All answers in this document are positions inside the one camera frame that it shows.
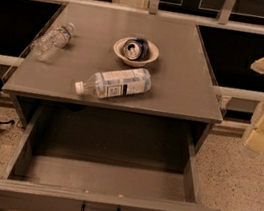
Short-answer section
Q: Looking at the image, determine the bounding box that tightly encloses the grey open top drawer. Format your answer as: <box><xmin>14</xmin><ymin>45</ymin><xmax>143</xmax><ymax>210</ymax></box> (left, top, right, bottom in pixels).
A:
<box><xmin>0</xmin><ymin>102</ymin><xmax>218</xmax><ymax>211</ymax></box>

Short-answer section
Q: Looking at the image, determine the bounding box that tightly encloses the blue soda can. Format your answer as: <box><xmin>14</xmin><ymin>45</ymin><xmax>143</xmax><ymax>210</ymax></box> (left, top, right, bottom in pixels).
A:
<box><xmin>123</xmin><ymin>38</ymin><xmax>149</xmax><ymax>61</ymax></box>

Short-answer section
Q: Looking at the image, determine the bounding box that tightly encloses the blue label plastic bottle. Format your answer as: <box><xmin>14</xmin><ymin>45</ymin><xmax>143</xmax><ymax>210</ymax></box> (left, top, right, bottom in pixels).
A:
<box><xmin>75</xmin><ymin>68</ymin><xmax>151</xmax><ymax>99</ymax></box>

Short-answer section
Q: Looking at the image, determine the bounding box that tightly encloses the clear crumpled plastic bottle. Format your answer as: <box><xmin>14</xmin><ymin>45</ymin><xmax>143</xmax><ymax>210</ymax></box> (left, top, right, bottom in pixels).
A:
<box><xmin>30</xmin><ymin>23</ymin><xmax>75</xmax><ymax>62</ymax></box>

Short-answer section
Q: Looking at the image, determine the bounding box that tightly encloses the grey cabinet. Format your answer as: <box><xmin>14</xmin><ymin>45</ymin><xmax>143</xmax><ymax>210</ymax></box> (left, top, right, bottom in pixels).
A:
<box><xmin>0</xmin><ymin>0</ymin><xmax>240</xmax><ymax>162</ymax></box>

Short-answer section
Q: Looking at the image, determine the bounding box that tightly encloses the white ceramic bowl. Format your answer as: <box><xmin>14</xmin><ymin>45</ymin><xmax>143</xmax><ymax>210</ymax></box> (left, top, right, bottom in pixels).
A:
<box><xmin>113</xmin><ymin>37</ymin><xmax>159</xmax><ymax>68</ymax></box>

